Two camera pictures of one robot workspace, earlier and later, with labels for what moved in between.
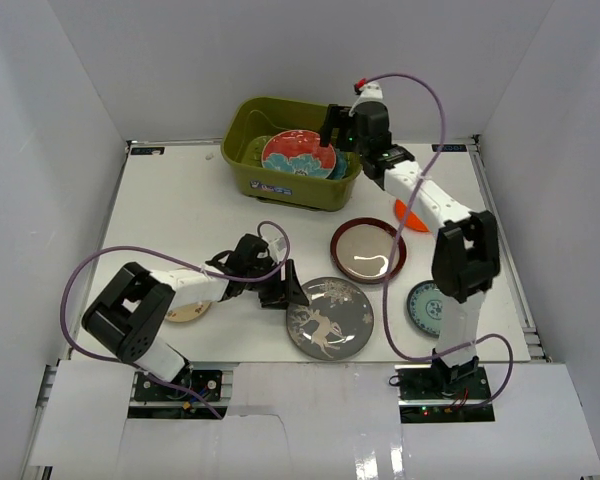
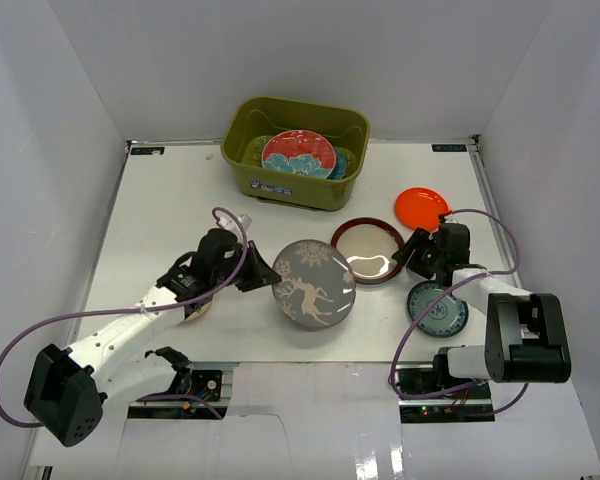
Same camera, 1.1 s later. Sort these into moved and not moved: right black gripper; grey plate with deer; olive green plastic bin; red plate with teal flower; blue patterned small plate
Moved: right black gripper; grey plate with deer
Not moved: red plate with teal flower; olive green plastic bin; blue patterned small plate
